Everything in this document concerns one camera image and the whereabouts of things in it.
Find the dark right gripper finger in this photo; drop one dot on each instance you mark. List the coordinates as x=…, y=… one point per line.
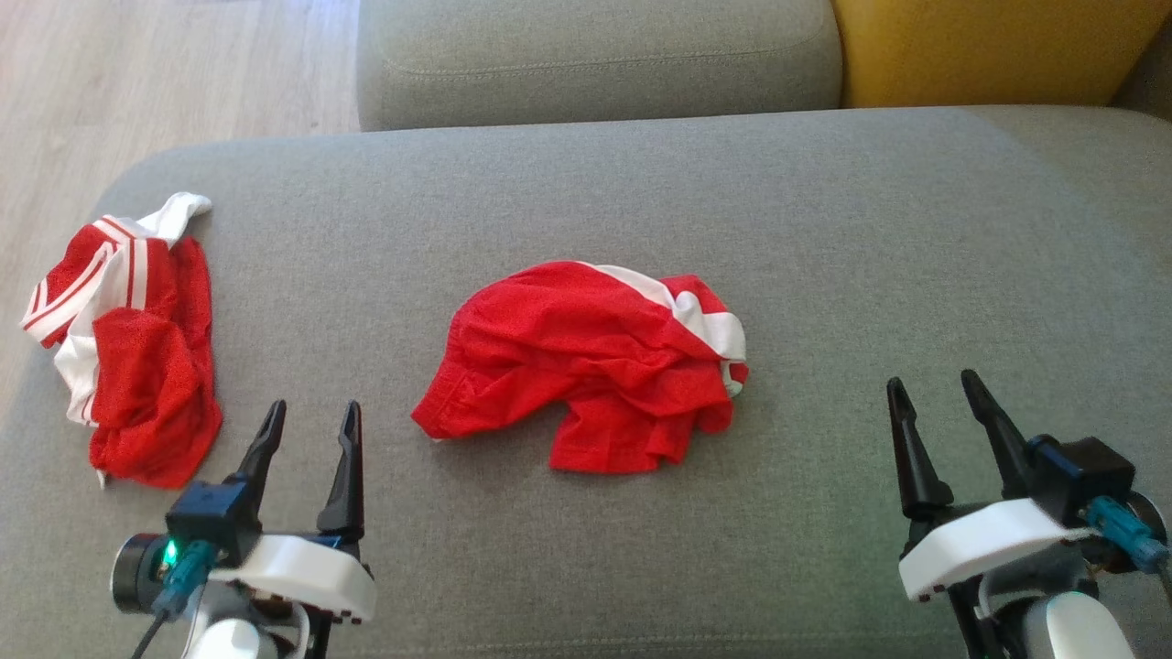
x=1003, y=439
x=916, y=467

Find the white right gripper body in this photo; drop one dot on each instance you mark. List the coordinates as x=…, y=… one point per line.
x=989, y=540

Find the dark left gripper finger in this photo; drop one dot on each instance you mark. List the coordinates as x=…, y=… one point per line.
x=268, y=448
x=348, y=485

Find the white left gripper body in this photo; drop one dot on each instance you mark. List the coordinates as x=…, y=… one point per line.
x=302, y=572

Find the red and white shirt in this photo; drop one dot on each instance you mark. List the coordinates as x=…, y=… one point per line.
x=146, y=366

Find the red shorts with white stripes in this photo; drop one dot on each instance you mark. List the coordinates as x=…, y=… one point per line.
x=586, y=366

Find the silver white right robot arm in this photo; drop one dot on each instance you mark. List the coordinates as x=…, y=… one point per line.
x=1080, y=627

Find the grey sofa seat cushion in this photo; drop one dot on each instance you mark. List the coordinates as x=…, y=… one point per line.
x=586, y=183

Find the yellow sofa cushion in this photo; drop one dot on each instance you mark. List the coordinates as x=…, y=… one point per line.
x=989, y=46

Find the grey sofa back cushion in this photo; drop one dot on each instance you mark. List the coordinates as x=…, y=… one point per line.
x=595, y=55

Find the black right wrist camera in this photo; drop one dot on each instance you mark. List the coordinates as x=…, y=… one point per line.
x=1085, y=476

